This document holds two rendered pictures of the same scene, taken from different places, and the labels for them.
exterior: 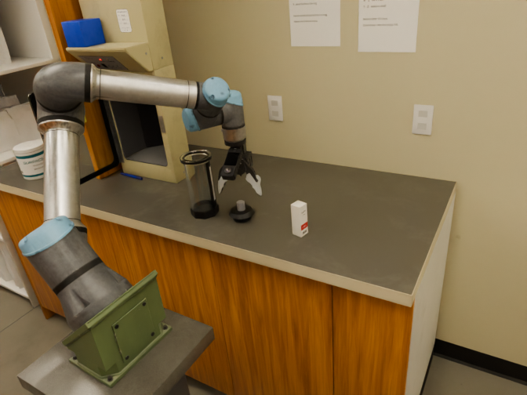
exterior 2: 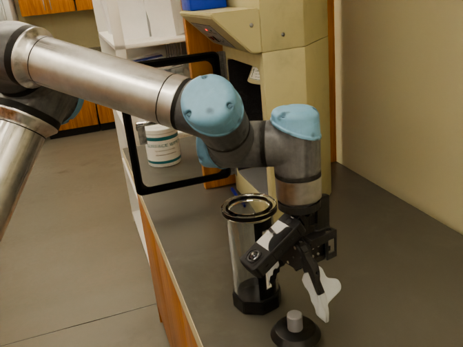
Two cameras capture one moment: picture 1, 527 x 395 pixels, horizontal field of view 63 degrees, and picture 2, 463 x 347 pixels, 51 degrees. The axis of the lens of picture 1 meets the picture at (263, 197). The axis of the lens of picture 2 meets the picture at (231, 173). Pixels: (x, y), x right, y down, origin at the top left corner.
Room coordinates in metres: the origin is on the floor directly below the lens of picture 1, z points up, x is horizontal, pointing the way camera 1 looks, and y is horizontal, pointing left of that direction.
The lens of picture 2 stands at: (0.71, -0.32, 1.57)
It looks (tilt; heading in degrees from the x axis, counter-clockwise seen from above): 21 degrees down; 41
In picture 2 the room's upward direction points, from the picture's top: 6 degrees counter-clockwise
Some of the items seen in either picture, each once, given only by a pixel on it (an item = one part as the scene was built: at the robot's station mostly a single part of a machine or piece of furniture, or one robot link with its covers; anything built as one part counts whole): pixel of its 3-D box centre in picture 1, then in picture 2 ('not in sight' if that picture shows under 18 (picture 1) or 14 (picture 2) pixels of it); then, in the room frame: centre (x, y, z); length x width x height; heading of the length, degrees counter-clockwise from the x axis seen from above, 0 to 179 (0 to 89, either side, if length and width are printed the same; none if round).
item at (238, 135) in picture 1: (233, 132); (297, 186); (1.32, 0.08, 1.25); 0.08 x 0.08 x 0.05
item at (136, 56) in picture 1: (109, 59); (217, 29); (1.68, 0.52, 1.46); 0.32 x 0.12 x 0.10; 57
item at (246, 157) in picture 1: (238, 155); (303, 229); (1.33, 0.07, 1.17); 0.09 x 0.08 x 0.12; 162
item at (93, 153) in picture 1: (78, 133); (176, 124); (1.67, 0.71, 1.19); 0.30 x 0.01 x 0.40; 147
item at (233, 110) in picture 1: (230, 109); (294, 142); (1.32, 0.08, 1.33); 0.09 x 0.08 x 0.11; 119
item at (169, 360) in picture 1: (120, 356); not in sight; (0.74, 0.38, 0.92); 0.32 x 0.32 x 0.04; 57
